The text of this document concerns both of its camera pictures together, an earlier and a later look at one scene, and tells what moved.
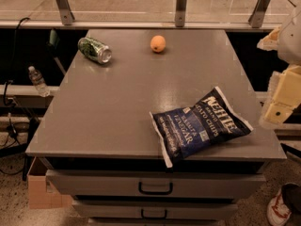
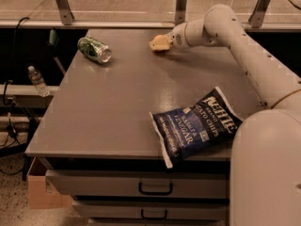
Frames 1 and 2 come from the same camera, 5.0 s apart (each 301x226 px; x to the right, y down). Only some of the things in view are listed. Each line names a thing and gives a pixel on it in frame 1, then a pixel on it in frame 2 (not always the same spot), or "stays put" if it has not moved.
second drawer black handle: [153, 217] stays put
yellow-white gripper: [291, 42] → [178, 37]
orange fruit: [158, 43] stays put
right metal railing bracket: [256, 19] stays put
